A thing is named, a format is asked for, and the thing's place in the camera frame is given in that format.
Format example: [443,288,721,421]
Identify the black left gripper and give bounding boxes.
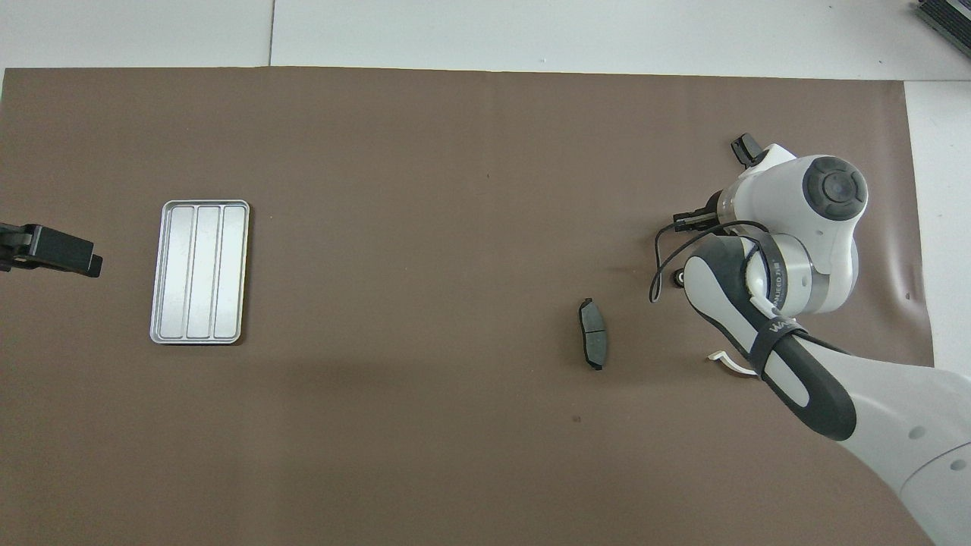
[0,222,103,278]

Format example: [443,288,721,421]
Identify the white curved plastic clamp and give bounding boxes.
[706,348,759,378]

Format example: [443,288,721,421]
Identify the brown table mat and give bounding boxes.
[0,67,955,546]

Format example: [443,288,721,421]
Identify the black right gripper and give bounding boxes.
[674,190,728,232]

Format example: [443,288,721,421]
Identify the silver ribbed metal tray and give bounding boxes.
[149,199,251,346]

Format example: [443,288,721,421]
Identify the short dark grey brake pad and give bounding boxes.
[731,133,764,168]

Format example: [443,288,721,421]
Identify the long dark grey brake pad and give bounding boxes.
[578,297,609,372]

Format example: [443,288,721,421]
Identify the dark ribbed equipment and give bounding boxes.
[914,0,971,60]

